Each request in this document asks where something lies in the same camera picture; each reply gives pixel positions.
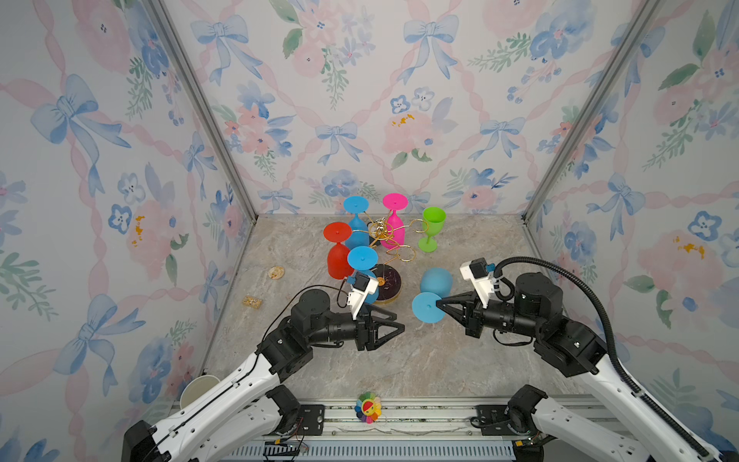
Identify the rainbow flower toy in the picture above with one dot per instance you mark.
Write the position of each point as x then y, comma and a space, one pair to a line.
368, 408

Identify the pink wine glass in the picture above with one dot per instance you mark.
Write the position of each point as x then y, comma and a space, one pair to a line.
395, 203

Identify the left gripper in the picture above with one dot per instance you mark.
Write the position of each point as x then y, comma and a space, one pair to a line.
373, 345

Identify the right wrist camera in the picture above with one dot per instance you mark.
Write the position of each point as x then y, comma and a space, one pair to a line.
481, 275

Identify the red wine glass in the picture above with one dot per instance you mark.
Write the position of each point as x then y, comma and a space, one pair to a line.
337, 258

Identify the teal wine glass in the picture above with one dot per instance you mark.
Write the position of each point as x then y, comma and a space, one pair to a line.
435, 284

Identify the front blue wine glass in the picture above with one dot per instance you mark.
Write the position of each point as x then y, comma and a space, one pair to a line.
362, 259

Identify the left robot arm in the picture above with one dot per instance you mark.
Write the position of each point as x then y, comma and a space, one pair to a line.
253, 401

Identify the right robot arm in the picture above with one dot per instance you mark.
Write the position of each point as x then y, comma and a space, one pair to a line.
578, 352

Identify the round cracker piece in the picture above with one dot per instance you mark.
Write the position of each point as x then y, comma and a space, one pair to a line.
276, 273

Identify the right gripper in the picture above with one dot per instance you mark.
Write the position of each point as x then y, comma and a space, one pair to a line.
472, 323

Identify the square cracker piece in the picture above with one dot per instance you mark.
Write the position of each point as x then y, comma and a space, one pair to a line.
251, 302

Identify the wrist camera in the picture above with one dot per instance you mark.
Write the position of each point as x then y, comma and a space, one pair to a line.
481, 275
363, 291

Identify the frame post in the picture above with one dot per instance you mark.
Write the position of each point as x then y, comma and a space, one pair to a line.
634, 33
161, 19

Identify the white paper cup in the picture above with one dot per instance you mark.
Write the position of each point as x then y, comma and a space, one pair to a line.
197, 388

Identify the green wine glass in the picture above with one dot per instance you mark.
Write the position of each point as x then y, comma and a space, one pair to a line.
434, 219

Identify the left frame post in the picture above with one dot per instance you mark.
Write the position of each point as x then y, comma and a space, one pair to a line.
161, 19

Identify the right frame post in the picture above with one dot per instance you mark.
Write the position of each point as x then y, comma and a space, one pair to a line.
634, 33

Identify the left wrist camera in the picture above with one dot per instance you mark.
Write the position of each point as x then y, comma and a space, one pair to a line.
363, 291

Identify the gold wire glass rack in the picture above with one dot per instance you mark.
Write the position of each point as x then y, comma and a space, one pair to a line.
383, 237

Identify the blue wine glass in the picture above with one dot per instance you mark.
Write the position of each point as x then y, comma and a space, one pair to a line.
362, 259
356, 206

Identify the aluminium mounting rail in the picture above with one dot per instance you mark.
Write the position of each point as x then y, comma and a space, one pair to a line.
450, 431

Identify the back blue wine glass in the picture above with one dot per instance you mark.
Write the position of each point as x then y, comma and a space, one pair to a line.
356, 206

